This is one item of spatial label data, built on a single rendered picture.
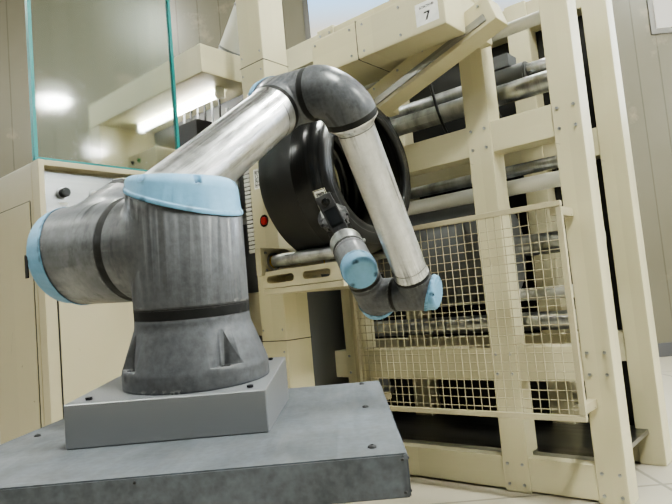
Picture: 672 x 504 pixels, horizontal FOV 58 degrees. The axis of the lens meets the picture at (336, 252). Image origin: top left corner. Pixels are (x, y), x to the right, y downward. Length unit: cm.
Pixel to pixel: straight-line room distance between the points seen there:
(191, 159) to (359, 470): 65
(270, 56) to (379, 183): 113
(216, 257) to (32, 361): 144
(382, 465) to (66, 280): 53
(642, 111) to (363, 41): 424
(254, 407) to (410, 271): 83
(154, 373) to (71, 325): 133
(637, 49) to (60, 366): 561
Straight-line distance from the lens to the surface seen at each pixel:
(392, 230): 141
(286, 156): 189
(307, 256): 197
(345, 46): 243
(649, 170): 618
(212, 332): 76
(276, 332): 220
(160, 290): 76
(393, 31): 231
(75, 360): 209
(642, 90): 634
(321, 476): 58
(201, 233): 76
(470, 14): 232
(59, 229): 92
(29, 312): 215
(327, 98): 128
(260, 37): 238
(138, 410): 75
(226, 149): 111
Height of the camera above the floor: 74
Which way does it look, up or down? 5 degrees up
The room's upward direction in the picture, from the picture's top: 5 degrees counter-clockwise
